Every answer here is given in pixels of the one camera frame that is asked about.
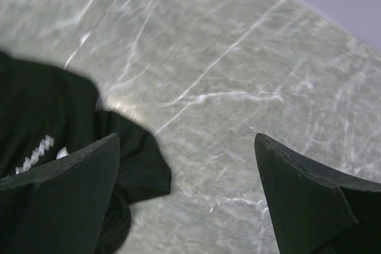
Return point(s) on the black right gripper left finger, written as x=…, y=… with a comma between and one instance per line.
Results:
x=59, y=207

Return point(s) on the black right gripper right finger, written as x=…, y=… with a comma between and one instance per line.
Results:
x=315, y=208

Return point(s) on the black printed t-shirt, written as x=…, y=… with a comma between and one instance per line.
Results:
x=48, y=113

